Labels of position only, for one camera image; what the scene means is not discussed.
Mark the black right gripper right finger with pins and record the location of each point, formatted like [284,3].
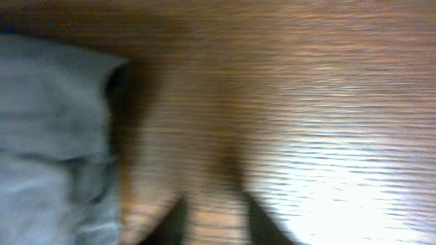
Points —
[262,229]

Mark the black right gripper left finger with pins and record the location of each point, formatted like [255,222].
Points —
[171,229]

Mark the grey cargo shorts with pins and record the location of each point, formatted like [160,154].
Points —
[59,183]

